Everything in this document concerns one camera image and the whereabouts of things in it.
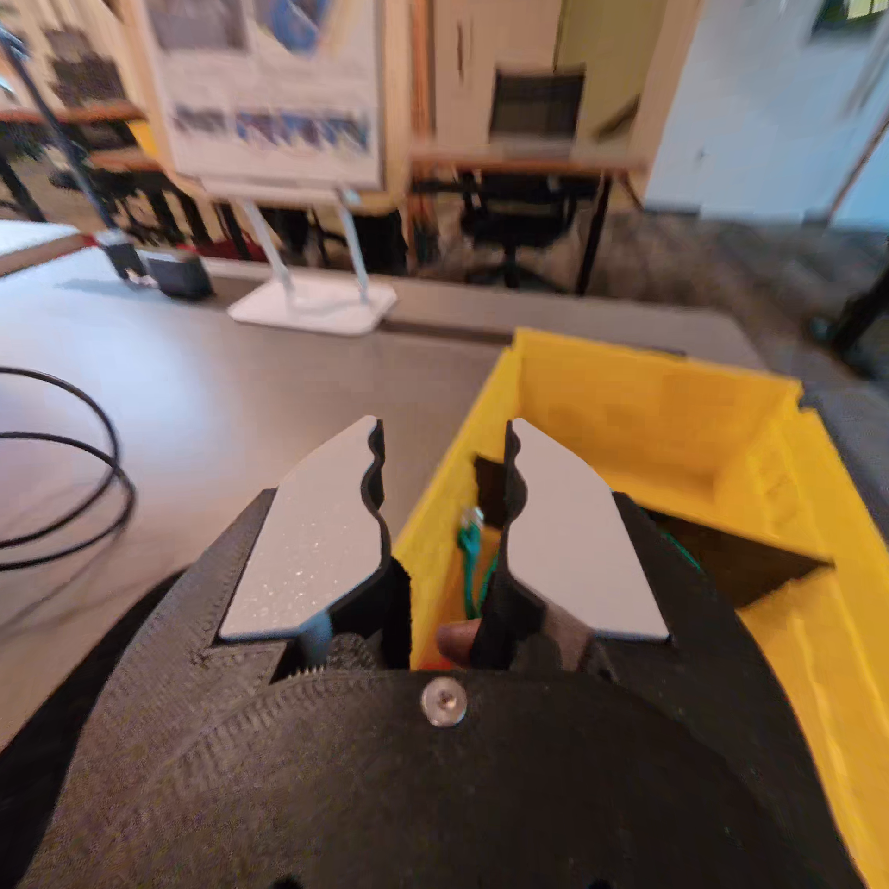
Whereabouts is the wooden office table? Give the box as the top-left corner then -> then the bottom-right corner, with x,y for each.
410,153 -> 648,297
0,103 -> 164,223

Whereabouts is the black office chair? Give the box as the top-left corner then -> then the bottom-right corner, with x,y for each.
460,66 -> 589,290

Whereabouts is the instruction sign on white stand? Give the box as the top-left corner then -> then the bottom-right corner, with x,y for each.
128,0 -> 399,339

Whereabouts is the small grey power box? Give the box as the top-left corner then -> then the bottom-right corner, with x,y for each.
94,229 -> 158,290

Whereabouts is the green ethernet cable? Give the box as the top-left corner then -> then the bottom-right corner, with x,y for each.
457,507 -> 704,620

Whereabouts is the yellow plastic bin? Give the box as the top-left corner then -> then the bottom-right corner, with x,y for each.
392,328 -> 889,889

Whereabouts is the large grey power box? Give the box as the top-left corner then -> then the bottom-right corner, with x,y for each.
146,249 -> 215,301

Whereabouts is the grey desk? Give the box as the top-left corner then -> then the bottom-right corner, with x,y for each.
0,246 -> 768,754

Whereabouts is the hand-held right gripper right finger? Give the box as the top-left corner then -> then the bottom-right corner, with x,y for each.
489,418 -> 671,671

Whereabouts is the wooden post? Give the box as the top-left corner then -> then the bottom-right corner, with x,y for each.
410,0 -> 436,162

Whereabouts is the black ethernet cable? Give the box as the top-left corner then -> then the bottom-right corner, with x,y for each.
0,367 -> 138,572

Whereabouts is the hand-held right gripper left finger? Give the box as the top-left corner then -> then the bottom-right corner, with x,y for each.
219,415 -> 393,668

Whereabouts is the studio light on stand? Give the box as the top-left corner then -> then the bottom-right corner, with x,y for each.
0,24 -> 134,259

